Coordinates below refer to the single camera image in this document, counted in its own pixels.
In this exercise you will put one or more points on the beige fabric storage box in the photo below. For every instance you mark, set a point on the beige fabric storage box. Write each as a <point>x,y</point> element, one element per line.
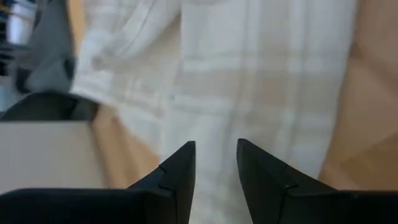
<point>46,155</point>

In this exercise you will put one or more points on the white plaid kitchen towel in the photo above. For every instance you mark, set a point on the white plaid kitchen towel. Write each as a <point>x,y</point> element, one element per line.
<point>248,77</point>

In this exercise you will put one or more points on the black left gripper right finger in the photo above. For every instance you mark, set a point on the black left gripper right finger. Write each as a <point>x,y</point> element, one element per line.
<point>264,177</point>

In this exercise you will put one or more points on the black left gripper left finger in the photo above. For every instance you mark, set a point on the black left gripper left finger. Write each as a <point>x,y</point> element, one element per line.
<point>180,174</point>

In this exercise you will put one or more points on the dark grey towel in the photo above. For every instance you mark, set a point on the dark grey towel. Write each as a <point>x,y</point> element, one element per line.
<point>49,46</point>

